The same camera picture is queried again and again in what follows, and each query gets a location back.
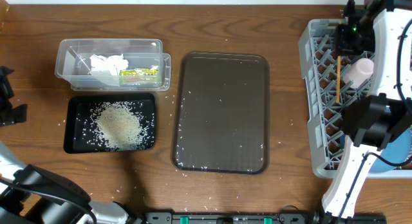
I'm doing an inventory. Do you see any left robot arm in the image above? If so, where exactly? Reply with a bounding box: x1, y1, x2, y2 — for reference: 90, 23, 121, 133
1, 143, 146, 223

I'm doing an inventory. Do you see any pile of white rice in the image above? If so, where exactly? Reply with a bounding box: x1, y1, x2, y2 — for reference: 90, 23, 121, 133
73, 100, 155, 153

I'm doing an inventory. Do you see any dark blue plate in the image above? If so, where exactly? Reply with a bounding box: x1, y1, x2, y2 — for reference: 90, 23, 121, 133
370, 129, 411, 173

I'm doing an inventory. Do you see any dark brown serving tray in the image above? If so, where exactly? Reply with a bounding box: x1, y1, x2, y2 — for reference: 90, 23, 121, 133
171, 52, 270, 175

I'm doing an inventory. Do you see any grey dishwasher rack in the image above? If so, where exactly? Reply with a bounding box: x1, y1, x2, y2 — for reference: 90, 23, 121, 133
297, 19, 412, 179

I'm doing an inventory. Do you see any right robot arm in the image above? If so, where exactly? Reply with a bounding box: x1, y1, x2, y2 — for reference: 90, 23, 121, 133
314, 0, 411, 223

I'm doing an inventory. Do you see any black plastic bin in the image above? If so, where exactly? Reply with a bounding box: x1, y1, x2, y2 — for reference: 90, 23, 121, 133
63, 93, 156, 154

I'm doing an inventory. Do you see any white green wrapper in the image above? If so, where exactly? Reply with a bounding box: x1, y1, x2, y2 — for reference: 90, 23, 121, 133
89, 54, 160, 86

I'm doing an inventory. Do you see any wooden chopstick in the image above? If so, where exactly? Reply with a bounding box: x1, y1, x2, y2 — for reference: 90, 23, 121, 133
335, 55, 341, 104

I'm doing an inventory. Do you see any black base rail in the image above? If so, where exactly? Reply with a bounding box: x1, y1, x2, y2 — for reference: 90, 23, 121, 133
144, 212, 387, 224

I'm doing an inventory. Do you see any clear plastic bin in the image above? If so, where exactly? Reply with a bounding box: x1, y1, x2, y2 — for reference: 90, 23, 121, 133
55, 39, 171, 91

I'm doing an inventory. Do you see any pink plastic cup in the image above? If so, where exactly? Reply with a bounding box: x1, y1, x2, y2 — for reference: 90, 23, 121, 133
343, 58, 374, 89

